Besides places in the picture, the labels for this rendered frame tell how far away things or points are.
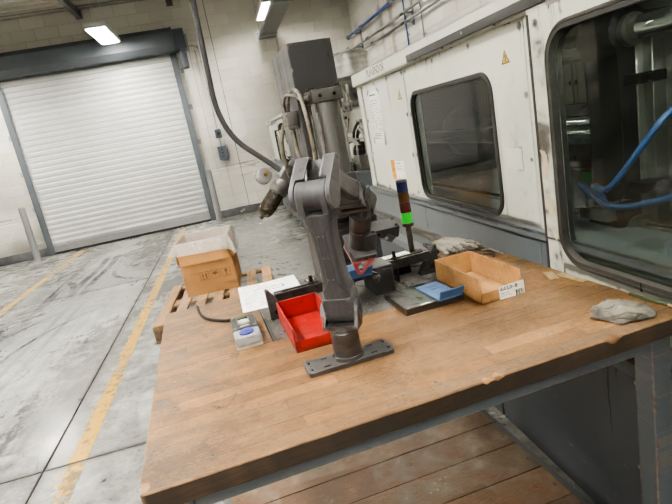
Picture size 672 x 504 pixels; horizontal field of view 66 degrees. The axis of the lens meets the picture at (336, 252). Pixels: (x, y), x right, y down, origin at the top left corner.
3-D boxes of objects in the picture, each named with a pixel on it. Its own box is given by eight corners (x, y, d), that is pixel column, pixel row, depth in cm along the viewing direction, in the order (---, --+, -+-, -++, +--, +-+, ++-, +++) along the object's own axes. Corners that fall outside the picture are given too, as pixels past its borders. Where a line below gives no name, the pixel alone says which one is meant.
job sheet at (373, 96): (373, 144, 322) (364, 90, 314) (375, 144, 322) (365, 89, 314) (385, 144, 297) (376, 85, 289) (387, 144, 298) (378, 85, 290)
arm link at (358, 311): (324, 298, 118) (315, 307, 113) (360, 295, 115) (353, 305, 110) (329, 323, 119) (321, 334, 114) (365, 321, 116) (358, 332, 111)
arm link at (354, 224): (352, 220, 140) (352, 200, 135) (372, 223, 139) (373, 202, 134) (347, 236, 135) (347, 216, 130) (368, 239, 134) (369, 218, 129)
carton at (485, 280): (482, 308, 132) (478, 279, 130) (437, 284, 156) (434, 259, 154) (525, 295, 135) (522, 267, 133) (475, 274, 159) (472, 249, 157)
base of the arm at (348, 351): (296, 334, 115) (303, 345, 109) (379, 310, 120) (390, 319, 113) (303, 366, 117) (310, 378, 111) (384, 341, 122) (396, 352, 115)
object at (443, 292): (442, 303, 133) (440, 292, 132) (415, 288, 147) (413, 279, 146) (465, 295, 135) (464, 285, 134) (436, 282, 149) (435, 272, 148)
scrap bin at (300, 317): (297, 353, 124) (292, 331, 123) (279, 321, 148) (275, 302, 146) (343, 340, 127) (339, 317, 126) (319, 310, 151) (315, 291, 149)
